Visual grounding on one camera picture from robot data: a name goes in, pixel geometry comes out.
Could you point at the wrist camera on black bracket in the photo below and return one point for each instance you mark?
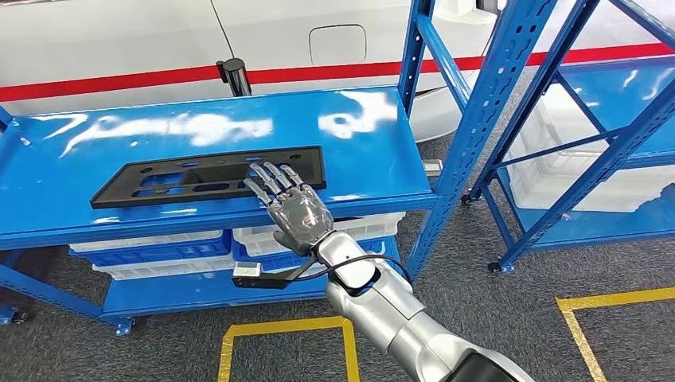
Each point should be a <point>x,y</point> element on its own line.
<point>247,270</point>

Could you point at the black stanchion post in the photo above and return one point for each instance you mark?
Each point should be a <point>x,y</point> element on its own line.
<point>236,76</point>

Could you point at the black plastic car part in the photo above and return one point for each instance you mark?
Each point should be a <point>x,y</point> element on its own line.
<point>311,168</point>

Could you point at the white plastic crate stack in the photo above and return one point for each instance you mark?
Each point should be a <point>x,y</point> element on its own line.
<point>648,192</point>

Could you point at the blue metal shelf rack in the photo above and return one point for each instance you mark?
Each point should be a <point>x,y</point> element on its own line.
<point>606,163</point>
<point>369,168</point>

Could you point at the red barrier belt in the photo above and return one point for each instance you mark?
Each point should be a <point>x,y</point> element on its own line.
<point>105,84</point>
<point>343,70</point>

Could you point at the yellow floor tape square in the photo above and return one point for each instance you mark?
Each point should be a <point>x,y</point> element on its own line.
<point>285,326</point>
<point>611,299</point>

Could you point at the white car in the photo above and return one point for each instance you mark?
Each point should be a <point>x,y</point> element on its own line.
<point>132,37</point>

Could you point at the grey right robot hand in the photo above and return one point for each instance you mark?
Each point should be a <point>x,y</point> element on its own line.
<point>300,219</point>

